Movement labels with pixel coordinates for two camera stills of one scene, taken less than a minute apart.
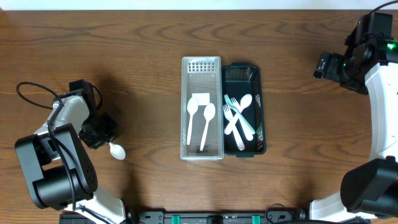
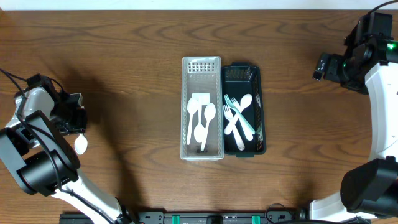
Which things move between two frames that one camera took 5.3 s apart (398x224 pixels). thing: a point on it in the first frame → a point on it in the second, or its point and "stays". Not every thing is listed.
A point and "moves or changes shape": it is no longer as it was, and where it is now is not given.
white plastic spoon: x=117 y=151 moves or changes shape
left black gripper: x=99 y=135 → x=76 y=123
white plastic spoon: x=193 y=104 stays
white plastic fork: x=230 y=104 stays
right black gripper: x=331 y=71 stays
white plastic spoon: x=245 y=102 stays
